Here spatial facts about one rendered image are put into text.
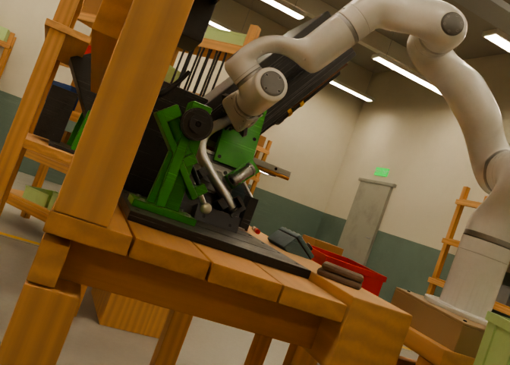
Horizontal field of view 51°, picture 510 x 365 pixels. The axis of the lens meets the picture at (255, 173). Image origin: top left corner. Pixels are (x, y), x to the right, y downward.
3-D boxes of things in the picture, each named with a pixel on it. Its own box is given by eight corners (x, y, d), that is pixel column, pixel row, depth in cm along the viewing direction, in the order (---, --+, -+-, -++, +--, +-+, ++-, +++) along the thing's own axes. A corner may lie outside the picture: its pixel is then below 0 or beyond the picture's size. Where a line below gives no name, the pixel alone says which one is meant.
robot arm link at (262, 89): (228, 92, 135) (250, 122, 136) (247, 74, 123) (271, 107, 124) (251, 76, 138) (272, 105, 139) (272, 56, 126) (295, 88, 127)
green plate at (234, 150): (239, 178, 164) (257, 117, 170) (249, 173, 156) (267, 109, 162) (205, 165, 160) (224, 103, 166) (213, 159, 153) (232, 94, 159)
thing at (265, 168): (272, 177, 190) (275, 169, 190) (288, 180, 175) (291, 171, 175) (169, 137, 178) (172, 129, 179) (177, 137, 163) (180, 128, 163)
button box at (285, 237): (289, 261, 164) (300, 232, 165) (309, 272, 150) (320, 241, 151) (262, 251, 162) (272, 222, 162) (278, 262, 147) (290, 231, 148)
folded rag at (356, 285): (315, 273, 116) (320, 260, 116) (319, 272, 124) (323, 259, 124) (360, 291, 114) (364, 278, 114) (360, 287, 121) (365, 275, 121)
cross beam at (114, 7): (102, 95, 218) (110, 75, 219) (118, 40, 94) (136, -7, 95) (90, 91, 217) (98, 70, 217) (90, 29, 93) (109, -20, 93)
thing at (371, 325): (215, 243, 247) (226, 212, 247) (388, 389, 103) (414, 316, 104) (187, 234, 242) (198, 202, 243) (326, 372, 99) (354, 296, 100)
